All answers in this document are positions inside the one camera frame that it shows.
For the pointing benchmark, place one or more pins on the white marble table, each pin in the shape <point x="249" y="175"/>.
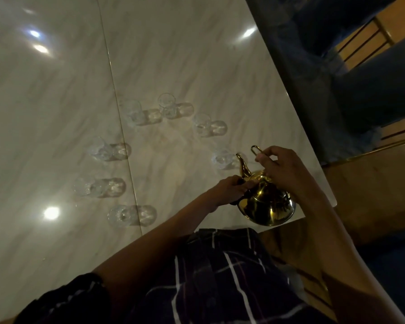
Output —
<point x="54" y="114"/>

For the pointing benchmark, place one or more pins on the dark blue cushion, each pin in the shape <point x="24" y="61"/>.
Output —
<point x="381" y="91"/>

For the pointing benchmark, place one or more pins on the person's right hand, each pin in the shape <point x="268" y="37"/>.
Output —
<point x="290" y="172"/>

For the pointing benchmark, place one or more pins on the dark blue chair gold frame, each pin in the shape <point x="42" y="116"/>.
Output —
<point x="395" y="273"/>

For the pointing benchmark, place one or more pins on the blue grey cushion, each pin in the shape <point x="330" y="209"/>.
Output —
<point x="341" y="20"/>

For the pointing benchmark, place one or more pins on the person's right forearm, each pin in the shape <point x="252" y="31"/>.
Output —
<point x="344" y="259"/>

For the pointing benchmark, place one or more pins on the person's left forearm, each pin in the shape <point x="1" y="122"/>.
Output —
<point x="155" y="253"/>

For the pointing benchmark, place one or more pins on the dark plaid shirt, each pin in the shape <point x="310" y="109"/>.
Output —
<point x="216" y="286"/>

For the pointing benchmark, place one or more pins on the person's left hand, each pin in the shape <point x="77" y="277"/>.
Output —
<point x="229" y="192"/>

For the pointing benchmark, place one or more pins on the gold metal teapot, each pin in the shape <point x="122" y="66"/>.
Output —
<point x="270" y="209"/>

